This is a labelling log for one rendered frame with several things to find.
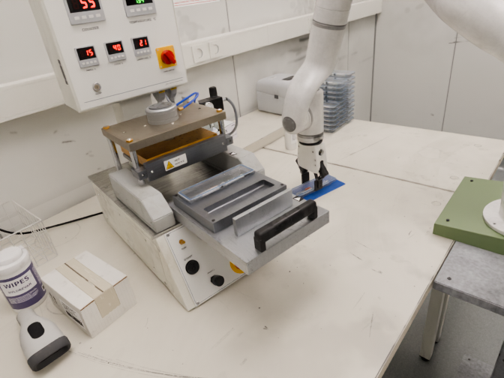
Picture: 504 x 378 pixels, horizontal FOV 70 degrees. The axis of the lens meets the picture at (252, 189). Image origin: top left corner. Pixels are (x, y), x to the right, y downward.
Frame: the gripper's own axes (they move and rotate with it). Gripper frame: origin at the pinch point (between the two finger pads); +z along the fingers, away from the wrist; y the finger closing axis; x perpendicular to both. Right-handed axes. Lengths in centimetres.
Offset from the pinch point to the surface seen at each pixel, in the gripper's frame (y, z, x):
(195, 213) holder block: -21, -21, 51
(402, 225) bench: -32.5, 3.4, -4.6
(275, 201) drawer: -31, -22, 37
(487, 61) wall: 45, 1, -202
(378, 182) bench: -11.9, 3.4, -19.8
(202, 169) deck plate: 8.7, -14.6, 34.8
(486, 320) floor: -41, 78, -63
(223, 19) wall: 80, -48, -19
